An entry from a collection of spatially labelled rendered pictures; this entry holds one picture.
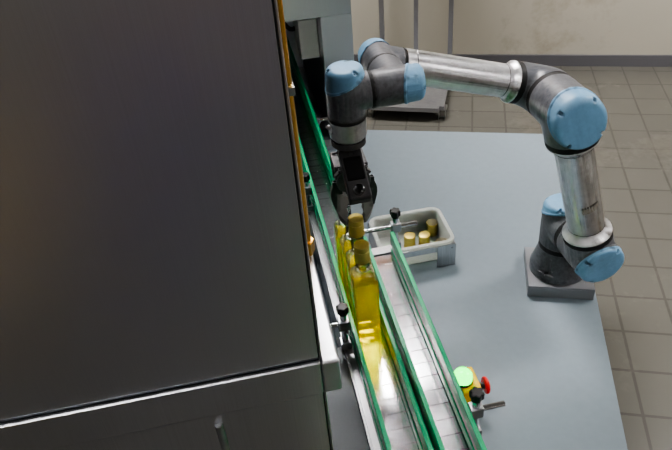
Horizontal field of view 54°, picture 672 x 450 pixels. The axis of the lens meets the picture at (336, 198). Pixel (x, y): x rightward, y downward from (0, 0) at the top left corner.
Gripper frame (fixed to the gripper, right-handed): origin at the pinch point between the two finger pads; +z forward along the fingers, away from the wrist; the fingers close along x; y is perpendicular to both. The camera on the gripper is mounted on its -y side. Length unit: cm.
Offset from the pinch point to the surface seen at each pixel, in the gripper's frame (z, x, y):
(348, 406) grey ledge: 30.2, 8.2, -24.5
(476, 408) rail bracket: 21.3, -15.2, -37.1
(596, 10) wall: 80, -213, 280
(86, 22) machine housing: -69, 30, -55
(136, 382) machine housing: -24, 37, -55
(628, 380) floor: 118, -103, 29
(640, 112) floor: 119, -212, 210
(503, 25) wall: 90, -158, 300
